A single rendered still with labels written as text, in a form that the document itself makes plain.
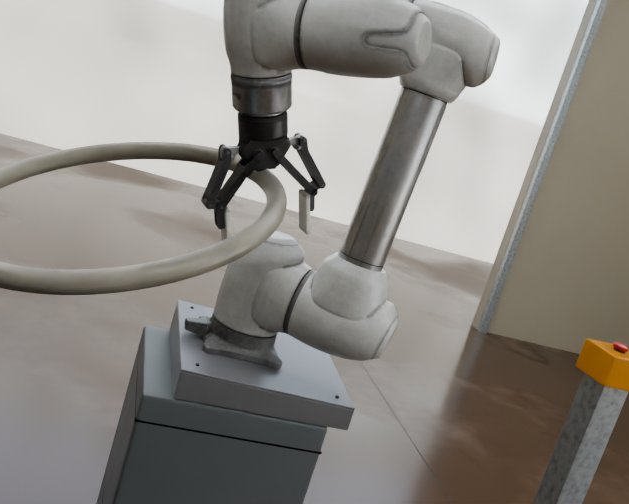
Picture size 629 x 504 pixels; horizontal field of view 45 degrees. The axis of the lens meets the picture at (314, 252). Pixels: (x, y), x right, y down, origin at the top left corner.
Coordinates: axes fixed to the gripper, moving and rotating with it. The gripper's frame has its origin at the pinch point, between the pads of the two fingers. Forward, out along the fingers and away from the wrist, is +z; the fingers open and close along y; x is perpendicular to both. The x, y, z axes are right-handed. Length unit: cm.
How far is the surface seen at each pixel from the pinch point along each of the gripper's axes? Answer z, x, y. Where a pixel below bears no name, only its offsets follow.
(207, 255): -10.5, 23.4, 17.0
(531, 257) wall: 235, -319, -360
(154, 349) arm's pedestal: 46, -43, 12
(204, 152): -10.3, -12.8, 5.5
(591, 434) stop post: 72, 1, -84
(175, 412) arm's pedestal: 45, -18, 14
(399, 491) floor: 180, -94, -93
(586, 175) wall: 172, -320, -407
